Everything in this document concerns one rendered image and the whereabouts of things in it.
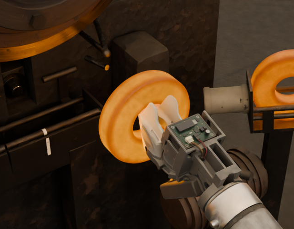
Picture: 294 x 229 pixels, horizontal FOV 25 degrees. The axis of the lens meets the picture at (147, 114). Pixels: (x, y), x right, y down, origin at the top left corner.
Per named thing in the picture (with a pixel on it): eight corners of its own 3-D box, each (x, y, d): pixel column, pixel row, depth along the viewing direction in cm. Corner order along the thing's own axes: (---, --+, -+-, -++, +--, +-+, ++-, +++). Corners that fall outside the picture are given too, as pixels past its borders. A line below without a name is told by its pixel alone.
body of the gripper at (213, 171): (203, 106, 97) (253, 166, 92) (190, 141, 104) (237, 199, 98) (161, 123, 94) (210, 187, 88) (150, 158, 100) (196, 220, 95)
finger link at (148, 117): (146, 79, 101) (180, 122, 97) (140, 104, 106) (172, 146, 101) (129, 86, 100) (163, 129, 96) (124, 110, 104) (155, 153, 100)
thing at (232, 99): (204, 104, 140) (202, 81, 136) (246, 101, 139) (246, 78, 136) (205, 122, 135) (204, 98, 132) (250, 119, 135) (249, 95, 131)
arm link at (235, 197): (254, 223, 96) (210, 246, 93) (235, 199, 99) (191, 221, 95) (270, 195, 91) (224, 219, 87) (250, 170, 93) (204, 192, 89)
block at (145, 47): (111, 130, 145) (107, 36, 130) (141, 117, 149) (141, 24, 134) (138, 157, 138) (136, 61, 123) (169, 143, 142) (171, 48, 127)
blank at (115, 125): (91, 94, 99) (102, 105, 97) (175, 54, 105) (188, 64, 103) (104, 167, 109) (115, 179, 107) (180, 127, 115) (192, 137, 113)
